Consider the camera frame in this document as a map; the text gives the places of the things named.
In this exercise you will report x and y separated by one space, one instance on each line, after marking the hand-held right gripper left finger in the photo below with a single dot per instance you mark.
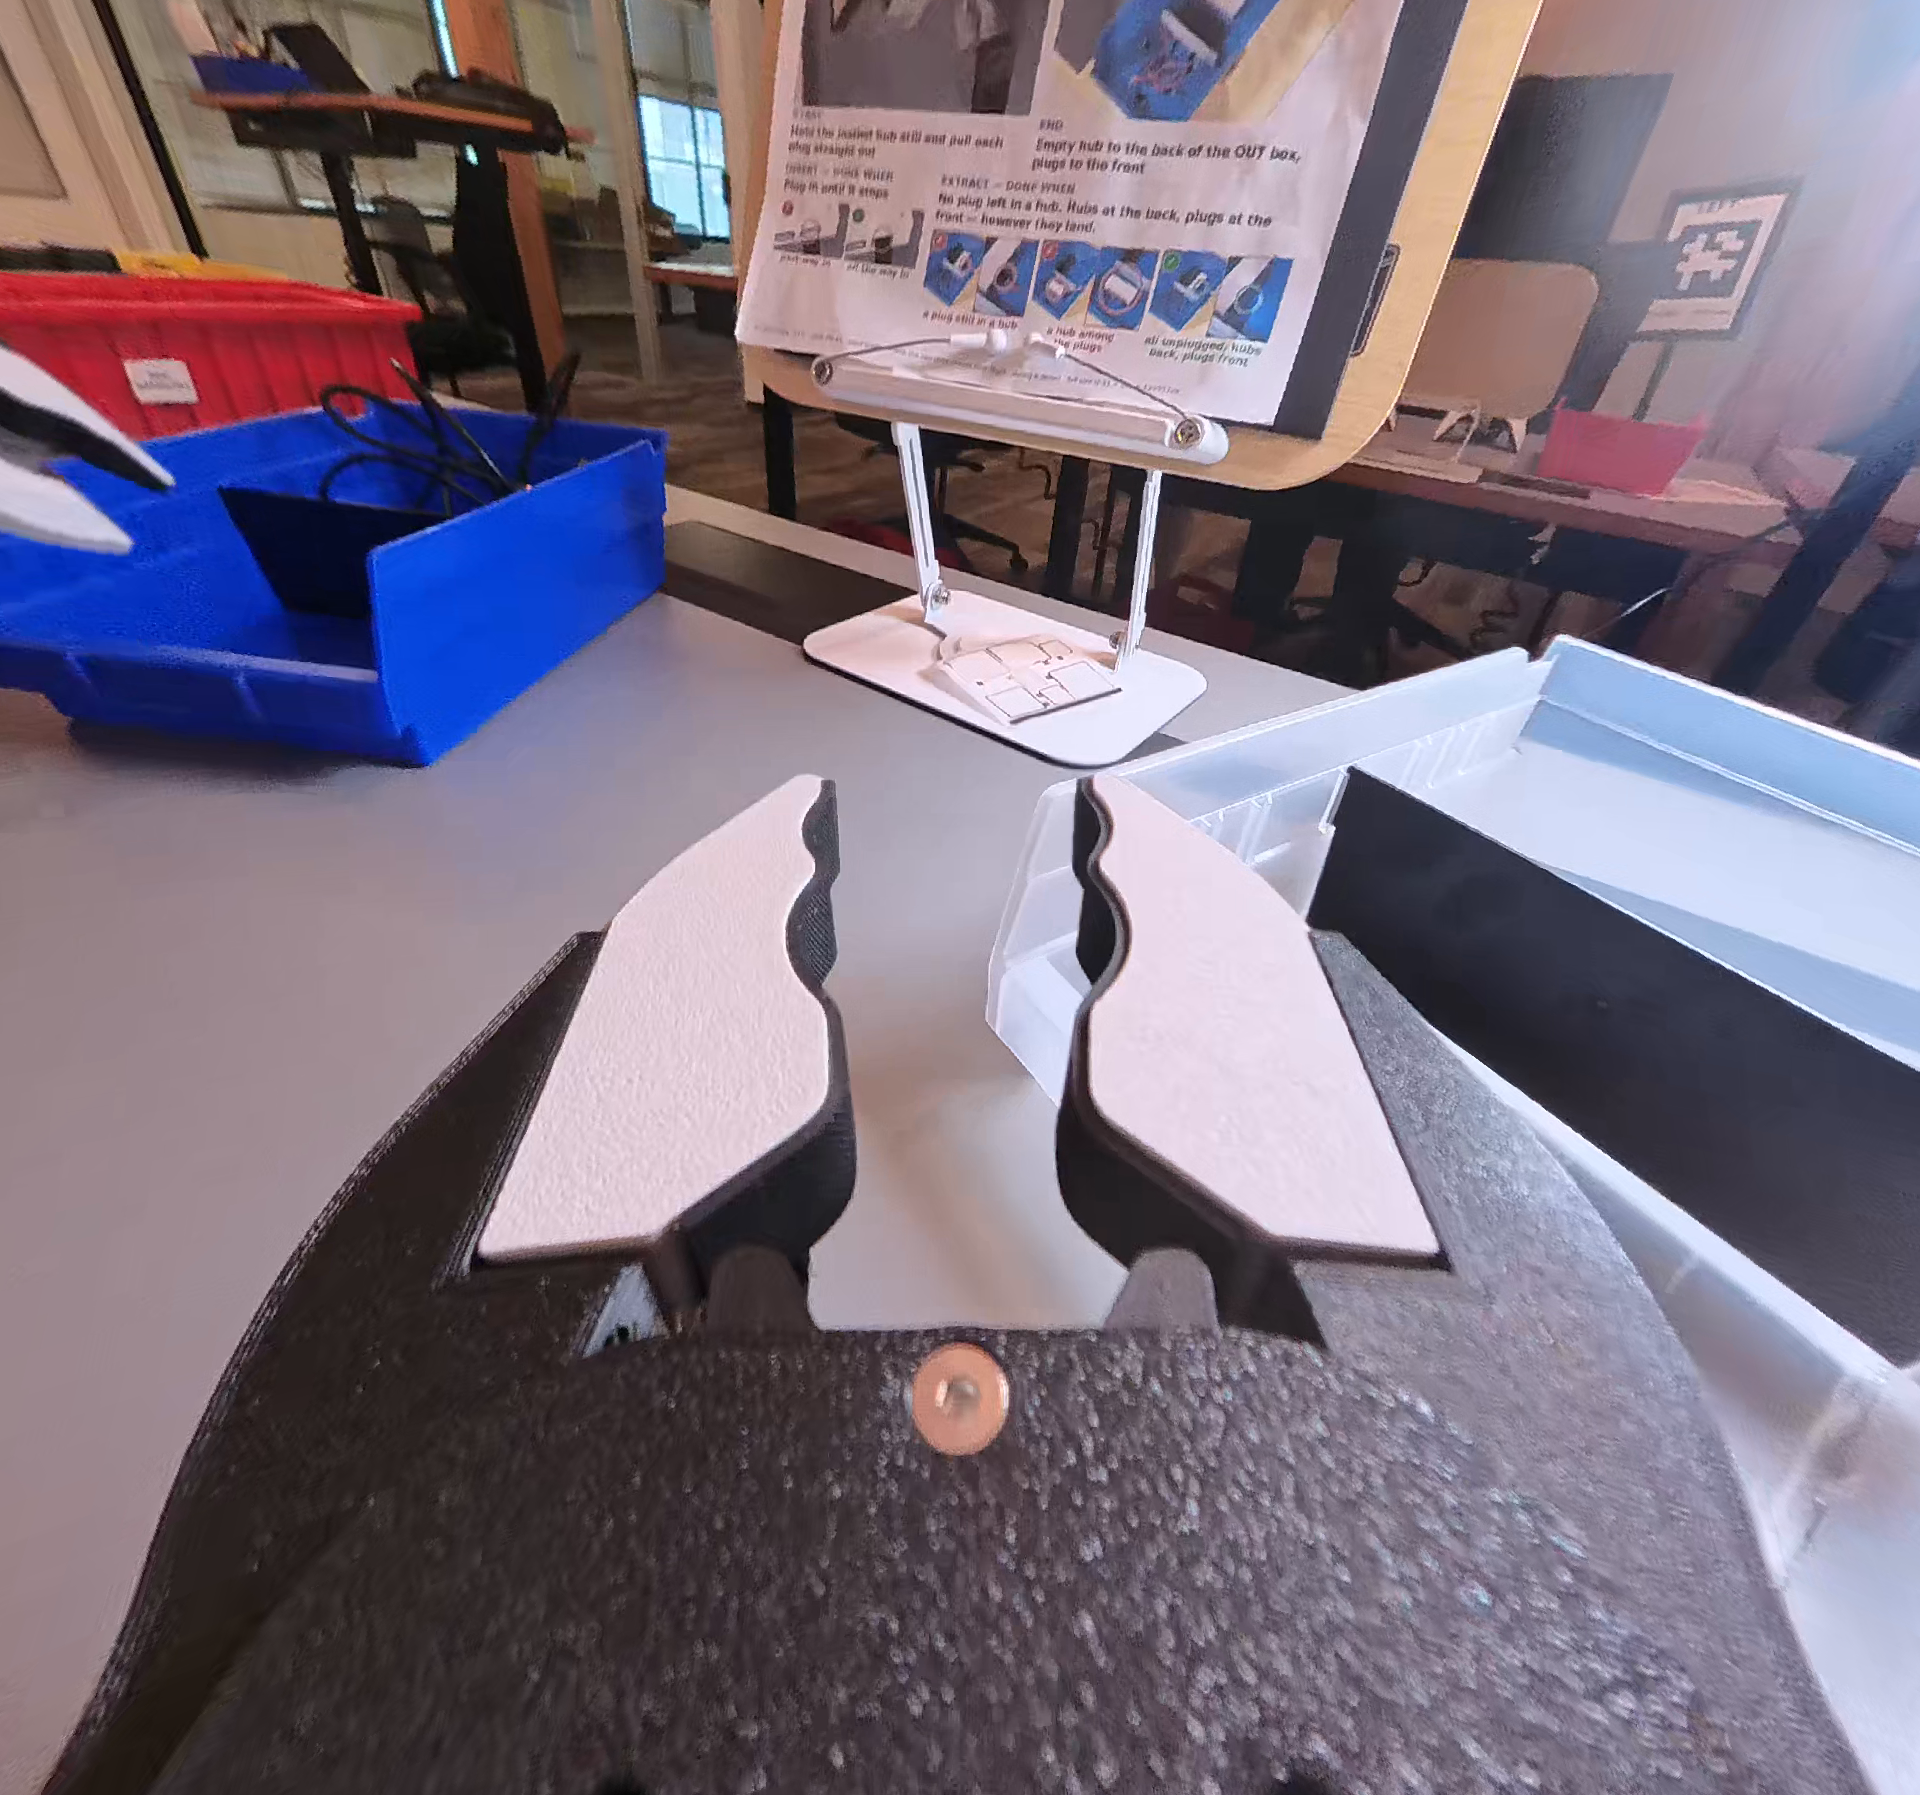
661 1061

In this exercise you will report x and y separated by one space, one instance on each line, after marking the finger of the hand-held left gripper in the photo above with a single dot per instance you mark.
74 425
55 505

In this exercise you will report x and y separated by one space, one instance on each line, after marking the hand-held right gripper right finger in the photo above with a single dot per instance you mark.
1244 1074

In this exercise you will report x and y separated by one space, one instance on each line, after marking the blue plastic bin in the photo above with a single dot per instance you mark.
496 609

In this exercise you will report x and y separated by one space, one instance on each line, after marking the clear plastic bin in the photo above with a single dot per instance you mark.
1647 760

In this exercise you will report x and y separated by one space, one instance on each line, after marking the yellow plastic bin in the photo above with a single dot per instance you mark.
166 266

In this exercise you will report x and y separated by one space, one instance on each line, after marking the red plastic bin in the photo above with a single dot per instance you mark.
269 357

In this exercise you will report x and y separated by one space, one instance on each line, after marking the black divider panel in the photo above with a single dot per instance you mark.
1574 1012
316 552

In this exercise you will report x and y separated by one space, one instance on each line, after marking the wooden standing desk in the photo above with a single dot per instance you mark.
375 114

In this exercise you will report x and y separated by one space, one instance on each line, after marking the white document stand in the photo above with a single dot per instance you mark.
889 658

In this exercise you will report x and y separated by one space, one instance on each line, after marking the pink box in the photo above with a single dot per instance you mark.
1620 454

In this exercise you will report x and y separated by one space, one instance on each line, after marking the beige chair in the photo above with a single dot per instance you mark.
1503 338

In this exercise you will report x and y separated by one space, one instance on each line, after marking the printed instruction sheet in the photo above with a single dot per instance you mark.
1049 174

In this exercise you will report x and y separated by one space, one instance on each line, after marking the black-white tag sign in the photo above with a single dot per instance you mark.
1717 259

